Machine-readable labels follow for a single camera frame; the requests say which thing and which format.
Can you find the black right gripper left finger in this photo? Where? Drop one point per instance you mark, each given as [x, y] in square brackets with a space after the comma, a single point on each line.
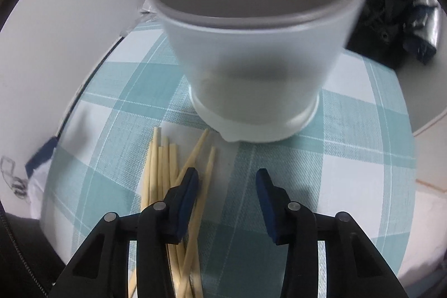
[99, 268]

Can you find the teal plaid tablecloth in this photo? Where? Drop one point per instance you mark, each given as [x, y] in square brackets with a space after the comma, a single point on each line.
[356, 155]

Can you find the black bag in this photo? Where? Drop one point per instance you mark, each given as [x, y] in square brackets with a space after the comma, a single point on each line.
[389, 31]

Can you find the white divided utensil holder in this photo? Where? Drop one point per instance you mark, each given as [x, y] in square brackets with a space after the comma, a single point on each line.
[255, 67]

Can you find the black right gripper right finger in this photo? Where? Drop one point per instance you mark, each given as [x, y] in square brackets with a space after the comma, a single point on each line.
[355, 268]

